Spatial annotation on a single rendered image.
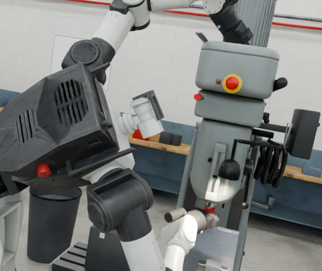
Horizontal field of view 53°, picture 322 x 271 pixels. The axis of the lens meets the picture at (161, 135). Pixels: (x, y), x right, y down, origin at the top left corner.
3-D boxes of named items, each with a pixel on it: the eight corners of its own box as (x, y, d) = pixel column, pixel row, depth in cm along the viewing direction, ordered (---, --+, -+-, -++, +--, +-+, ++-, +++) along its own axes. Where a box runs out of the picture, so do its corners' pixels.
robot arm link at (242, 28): (219, 48, 125) (203, 25, 118) (232, 29, 127) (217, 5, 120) (245, 48, 115) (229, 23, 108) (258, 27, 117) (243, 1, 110)
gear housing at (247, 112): (261, 128, 112) (267, 100, 111) (192, 115, 118) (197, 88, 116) (257, 123, 145) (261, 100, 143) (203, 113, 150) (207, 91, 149)
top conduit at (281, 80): (286, 88, 103) (288, 78, 103) (272, 86, 104) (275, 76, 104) (273, 93, 147) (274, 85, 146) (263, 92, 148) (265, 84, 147)
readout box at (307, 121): (312, 161, 140) (324, 112, 137) (290, 156, 142) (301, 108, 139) (303, 154, 159) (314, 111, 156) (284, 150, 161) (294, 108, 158)
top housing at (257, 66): (272, 100, 102) (284, 48, 100) (190, 86, 107) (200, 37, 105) (263, 101, 147) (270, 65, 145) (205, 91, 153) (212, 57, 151)
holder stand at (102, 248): (131, 283, 135) (139, 237, 132) (83, 268, 140) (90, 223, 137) (140, 268, 146) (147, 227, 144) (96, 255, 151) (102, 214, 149)
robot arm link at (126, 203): (122, 250, 78) (104, 197, 76) (105, 243, 85) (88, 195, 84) (159, 227, 85) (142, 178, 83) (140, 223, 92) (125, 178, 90)
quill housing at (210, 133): (237, 211, 120) (255, 127, 116) (183, 198, 125) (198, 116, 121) (238, 197, 139) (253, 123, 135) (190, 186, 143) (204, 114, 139)
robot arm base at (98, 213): (101, 244, 82) (109, 222, 74) (76, 205, 87) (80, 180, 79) (147, 217, 91) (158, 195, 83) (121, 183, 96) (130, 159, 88)
